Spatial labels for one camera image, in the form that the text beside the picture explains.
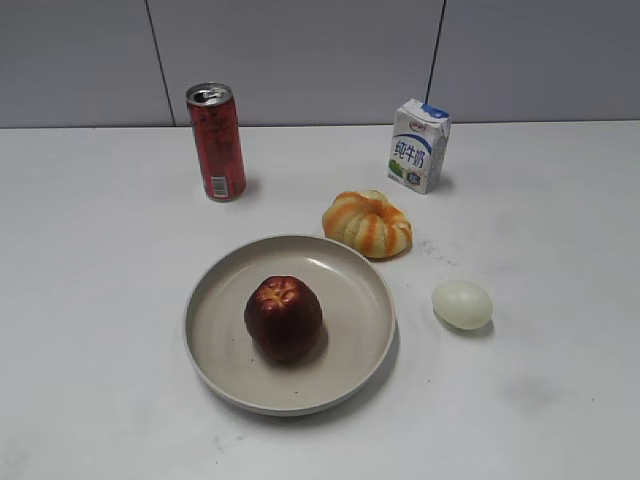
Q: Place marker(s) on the white milk carton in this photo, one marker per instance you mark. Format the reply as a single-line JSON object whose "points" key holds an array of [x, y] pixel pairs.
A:
{"points": [[418, 145]]}

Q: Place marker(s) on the white peeled egg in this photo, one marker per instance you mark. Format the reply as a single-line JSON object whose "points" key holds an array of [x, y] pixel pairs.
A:
{"points": [[462, 304]]}

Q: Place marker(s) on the dark red apple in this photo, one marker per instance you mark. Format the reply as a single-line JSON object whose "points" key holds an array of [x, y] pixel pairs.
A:
{"points": [[284, 318]]}

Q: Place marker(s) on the red soda can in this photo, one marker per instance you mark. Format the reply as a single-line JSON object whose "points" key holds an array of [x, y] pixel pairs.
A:
{"points": [[215, 127]]}

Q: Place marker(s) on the beige round plate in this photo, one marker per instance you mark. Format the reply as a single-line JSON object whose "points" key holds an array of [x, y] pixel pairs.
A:
{"points": [[355, 342]]}

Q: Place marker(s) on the peeled orange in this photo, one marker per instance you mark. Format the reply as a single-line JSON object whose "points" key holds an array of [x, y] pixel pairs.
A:
{"points": [[369, 223]]}

